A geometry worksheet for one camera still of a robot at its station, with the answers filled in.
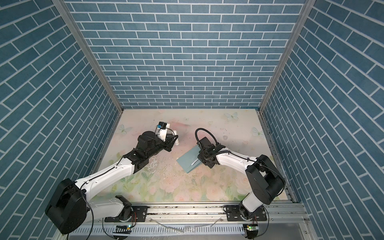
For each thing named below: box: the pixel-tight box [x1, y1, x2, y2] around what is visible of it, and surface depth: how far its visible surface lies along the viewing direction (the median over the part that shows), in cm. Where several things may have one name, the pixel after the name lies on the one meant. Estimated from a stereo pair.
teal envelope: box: [176, 145, 203, 173], surface depth 94 cm
